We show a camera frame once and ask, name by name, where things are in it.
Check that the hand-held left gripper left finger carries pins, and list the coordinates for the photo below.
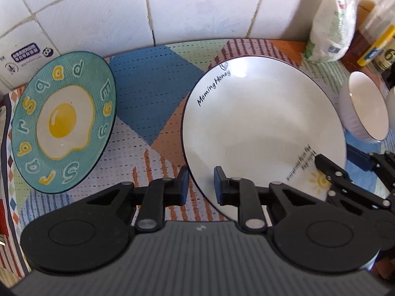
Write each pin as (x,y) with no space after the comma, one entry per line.
(184,185)

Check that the wall sticker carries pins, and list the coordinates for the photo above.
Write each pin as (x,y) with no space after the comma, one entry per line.
(26,52)

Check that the amber liquid bottle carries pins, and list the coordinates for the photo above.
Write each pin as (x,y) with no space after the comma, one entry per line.
(355,37)

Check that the white ribbed bowl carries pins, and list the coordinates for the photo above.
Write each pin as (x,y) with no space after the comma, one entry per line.
(367,108)
(392,98)

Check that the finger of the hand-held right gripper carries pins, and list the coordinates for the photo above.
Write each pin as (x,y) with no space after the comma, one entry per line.
(358,158)
(327,165)

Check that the green egg print plate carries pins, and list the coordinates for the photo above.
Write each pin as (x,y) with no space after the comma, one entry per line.
(64,120)

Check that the white plate with black rim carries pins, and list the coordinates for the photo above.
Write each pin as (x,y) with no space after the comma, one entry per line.
(262,114)

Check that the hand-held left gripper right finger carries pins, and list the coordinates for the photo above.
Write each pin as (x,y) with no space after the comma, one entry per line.
(219,185)

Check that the yellow label oil bottle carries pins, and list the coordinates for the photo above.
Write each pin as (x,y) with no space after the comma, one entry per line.
(378,44)

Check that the patchwork table mat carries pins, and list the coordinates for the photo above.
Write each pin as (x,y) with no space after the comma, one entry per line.
(145,98)

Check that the white plastic bag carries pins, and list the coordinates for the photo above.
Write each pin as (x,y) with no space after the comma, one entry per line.
(331,27)

